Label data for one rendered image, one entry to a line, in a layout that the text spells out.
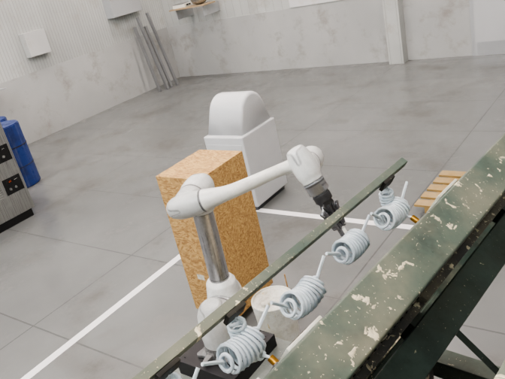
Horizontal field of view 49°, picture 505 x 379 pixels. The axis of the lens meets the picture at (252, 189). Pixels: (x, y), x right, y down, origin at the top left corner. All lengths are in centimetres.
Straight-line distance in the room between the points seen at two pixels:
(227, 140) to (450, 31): 632
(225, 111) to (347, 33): 640
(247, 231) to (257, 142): 188
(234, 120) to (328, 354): 493
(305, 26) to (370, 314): 1144
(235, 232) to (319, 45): 860
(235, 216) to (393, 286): 300
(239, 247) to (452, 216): 292
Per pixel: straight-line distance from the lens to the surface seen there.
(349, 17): 1181
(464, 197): 139
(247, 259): 421
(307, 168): 219
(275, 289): 396
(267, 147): 603
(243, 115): 575
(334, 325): 100
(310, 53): 1241
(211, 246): 265
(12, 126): 906
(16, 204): 778
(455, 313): 144
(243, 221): 411
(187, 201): 237
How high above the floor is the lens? 254
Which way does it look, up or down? 23 degrees down
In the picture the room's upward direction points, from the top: 13 degrees counter-clockwise
